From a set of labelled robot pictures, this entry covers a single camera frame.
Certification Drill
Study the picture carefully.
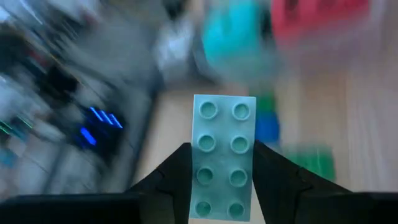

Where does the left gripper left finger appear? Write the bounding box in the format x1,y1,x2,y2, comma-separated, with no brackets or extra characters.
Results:
101,142,193,224

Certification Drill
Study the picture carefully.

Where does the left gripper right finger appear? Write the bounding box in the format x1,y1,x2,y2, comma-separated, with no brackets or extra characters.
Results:
252,141,353,224

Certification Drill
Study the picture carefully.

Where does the green two-by-four brick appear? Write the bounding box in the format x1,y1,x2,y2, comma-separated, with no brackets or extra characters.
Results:
284,144,337,183

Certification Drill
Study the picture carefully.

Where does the pale teal two-by-four brick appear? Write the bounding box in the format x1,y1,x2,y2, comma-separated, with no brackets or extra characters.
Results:
188,94,257,222

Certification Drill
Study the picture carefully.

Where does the small blue square brick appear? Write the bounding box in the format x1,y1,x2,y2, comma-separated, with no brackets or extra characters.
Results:
254,111,281,144

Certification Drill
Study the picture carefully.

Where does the small green square brick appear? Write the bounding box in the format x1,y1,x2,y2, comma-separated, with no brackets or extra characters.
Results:
256,93,277,113

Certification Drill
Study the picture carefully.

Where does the cyan foam die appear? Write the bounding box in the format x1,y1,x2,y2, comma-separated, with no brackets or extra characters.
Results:
200,0,274,75

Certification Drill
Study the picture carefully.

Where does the red foam die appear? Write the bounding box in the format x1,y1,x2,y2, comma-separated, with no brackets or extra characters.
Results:
270,0,374,41

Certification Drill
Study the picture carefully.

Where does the smoky dark plastic bin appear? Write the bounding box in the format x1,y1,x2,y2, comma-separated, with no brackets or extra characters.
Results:
146,12,218,86

